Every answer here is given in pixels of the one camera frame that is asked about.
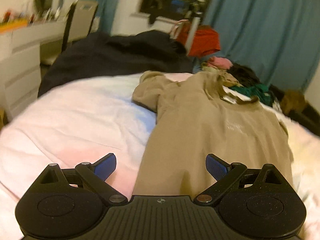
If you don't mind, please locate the tan t-shirt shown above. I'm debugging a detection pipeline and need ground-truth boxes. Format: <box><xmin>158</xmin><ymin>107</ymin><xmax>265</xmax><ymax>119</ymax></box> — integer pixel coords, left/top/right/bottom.
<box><xmin>132</xmin><ymin>71</ymin><xmax>293</xmax><ymax>197</ymax></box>

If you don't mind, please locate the pastel bed sheet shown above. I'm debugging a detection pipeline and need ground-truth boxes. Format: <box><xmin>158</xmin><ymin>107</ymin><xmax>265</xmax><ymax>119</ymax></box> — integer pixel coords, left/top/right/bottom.
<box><xmin>0</xmin><ymin>72</ymin><xmax>320</xmax><ymax>240</ymax></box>

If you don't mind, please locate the green garment in pile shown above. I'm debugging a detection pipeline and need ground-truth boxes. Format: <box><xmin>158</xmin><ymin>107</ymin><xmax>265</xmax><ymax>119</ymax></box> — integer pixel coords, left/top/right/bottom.
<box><xmin>230</xmin><ymin>84</ymin><xmax>274</xmax><ymax>107</ymax></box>

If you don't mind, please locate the olive garment in pile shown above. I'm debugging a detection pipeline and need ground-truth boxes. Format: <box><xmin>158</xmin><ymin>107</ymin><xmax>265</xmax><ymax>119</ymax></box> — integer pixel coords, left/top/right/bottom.
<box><xmin>201</xmin><ymin>65</ymin><xmax>242</xmax><ymax>87</ymax></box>

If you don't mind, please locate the black garment in pile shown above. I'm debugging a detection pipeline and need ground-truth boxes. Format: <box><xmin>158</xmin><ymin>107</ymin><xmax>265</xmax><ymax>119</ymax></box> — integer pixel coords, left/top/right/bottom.
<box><xmin>227</xmin><ymin>63</ymin><xmax>261</xmax><ymax>87</ymax></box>

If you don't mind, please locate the pink garment in pile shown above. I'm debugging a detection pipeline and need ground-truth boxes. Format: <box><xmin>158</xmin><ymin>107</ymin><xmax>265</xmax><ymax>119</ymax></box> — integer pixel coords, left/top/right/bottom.
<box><xmin>207</xmin><ymin>56</ymin><xmax>233</xmax><ymax>70</ymax></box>

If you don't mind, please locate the black garment on bed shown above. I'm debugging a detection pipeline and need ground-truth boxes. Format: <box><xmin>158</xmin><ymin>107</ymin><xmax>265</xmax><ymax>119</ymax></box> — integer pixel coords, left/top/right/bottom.
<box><xmin>38</xmin><ymin>30</ymin><xmax>193</xmax><ymax>96</ymax></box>

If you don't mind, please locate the white vanity dresser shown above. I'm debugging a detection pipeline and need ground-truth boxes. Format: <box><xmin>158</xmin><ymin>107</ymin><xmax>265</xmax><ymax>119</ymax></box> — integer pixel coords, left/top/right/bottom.
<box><xmin>1</xmin><ymin>21</ymin><xmax>66</xmax><ymax>121</ymax></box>

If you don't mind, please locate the red garment on stand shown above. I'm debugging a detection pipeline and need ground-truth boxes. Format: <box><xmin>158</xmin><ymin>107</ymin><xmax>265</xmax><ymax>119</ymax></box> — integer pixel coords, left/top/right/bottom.
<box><xmin>188</xmin><ymin>25</ymin><xmax>221</xmax><ymax>58</ymax></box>

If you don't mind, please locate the grey backed chair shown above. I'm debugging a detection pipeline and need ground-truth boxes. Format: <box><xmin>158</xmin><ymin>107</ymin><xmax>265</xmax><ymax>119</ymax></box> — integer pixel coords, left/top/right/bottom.
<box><xmin>61</xmin><ymin>0</ymin><xmax>98</xmax><ymax>52</ymax></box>

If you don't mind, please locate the right teal curtain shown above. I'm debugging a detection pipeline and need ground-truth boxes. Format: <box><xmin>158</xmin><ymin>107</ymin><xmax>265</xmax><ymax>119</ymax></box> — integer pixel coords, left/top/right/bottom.
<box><xmin>204</xmin><ymin>0</ymin><xmax>319</xmax><ymax>91</ymax></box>

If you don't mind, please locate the orange tray on dresser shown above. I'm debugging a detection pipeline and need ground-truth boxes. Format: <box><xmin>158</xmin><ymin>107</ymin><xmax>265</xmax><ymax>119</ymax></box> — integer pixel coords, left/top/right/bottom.
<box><xmin>0</xmin><ymin>20</ymin><xmax>28</xmax><ymax>33</ymax></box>

